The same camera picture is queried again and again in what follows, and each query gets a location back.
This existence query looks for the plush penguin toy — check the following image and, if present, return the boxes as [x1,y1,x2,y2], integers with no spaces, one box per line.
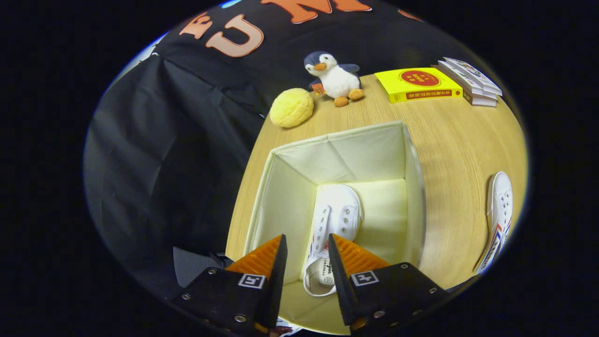
[304,51,365,107]

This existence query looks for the yellow book with red circle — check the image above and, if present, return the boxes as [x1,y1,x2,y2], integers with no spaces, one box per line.
[374,68,464,103]

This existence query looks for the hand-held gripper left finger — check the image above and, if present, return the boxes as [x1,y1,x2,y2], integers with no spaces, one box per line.
[171,234,288,335]

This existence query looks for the yellow plush bread bun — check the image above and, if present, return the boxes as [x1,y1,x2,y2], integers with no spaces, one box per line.
[270,88,315,128]

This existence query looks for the illustrated white book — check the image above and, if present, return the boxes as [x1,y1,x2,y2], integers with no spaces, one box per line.
[444,57,504,96]

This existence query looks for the brown cover book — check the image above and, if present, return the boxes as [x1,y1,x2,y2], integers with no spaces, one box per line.
[438,66,497,107]

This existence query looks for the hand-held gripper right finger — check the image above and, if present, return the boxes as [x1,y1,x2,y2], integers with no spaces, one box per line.
[328,233,452,335]

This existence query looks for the cream fabric storage box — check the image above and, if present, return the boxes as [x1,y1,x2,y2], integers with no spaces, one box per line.
[243,120,426,335]

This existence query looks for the plain black side cloth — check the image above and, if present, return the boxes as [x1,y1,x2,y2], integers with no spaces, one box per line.
[84,51,272,291]

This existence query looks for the white canvas shoe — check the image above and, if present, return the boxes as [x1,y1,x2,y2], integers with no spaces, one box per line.
[303,183,364,297]
[474,171,514,275]

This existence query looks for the grey mesh panel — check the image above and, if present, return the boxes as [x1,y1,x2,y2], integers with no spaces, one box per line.
[173,247,221,289]

